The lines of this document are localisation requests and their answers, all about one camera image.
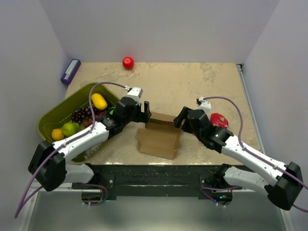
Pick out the purple grape bunch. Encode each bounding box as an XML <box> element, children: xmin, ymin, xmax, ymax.
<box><xmin>71</xmin><ymin>106</ymin><xmax>107</xmax><ymax>125</ymax></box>

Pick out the brown cardboard box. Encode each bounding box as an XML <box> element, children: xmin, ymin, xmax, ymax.
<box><xmin>135</xmin><ymin>112</ymin><xmax>182</xmax><ymax>160</ymax></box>

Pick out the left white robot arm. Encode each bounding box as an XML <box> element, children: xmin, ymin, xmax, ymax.
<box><xmin>28</xmin><ymin>97</ymin><xmax>151</xmax><ymax>192</ymax></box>

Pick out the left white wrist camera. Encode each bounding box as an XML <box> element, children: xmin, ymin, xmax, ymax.
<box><xmin>127</xmin><ymin>87</ymin><xmax>143</xmax><ymax>105</ymax></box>

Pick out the green pear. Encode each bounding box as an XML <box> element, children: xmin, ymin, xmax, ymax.
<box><xmin>62</xmin><ymin>122</ymin><xmax>79</xmax><ymax>137</ymax></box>

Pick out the yellow mango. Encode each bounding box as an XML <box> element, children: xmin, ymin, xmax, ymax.
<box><xmin>91</xmin><ymin>93</ymin><xmax>108</xmax><ymax>110</ymax></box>

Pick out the green striped toy fruit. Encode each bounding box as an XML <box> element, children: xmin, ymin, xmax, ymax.
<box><xmin>107</xmin><ymin>107</ymin><xmax>115</xmax><ymax>115</ymax></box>

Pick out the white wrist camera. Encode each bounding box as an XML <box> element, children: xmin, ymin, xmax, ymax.
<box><xmin>127</xmin><ymin>87</ymin><xmax>143</xmax><ymax>105</ymax></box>
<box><xmin>196</xmin><ymin>97</ymin><xmax>211</xmax><ymax>114</ymax></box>

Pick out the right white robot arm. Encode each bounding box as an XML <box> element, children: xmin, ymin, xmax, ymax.
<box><xmin>174</xmin><ymin>107</ymin><xmax>303</xmax><ymax>210</ymax></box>

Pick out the olive green plastic bin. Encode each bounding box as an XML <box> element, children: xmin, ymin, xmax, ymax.
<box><xmin>38</xmin><ymin>83</ymin><xmax>119</xmax><ymax>163</ymax></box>

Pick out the red dragon fruit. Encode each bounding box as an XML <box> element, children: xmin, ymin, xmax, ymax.
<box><xmin>210</xmin><ymin>113</ymin><xmax>229</xmax><ymax>128</ymax></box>

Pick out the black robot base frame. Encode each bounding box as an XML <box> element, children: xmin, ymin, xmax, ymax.
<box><xmin>72</xmin><ymin>164</ymin><xmax>233</xmax><ymax>205</ymax></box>

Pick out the purple rectangular box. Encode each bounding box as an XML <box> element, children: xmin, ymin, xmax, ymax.
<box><xmin>60</xmin><ymin>59</ymin><xmax>81</xmax><ymax>86</ymax></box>

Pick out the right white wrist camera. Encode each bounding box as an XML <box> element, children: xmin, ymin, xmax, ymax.
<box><xmin>196</xmin><ymin>97</ymin><xmax>211</xmax><ymax>114</ymax></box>

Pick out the red apple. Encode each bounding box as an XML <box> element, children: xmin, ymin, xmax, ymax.
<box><xmin>122</xmin><ymin>56</ymin><xmax>134</xmax><ymax>70</ymax></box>

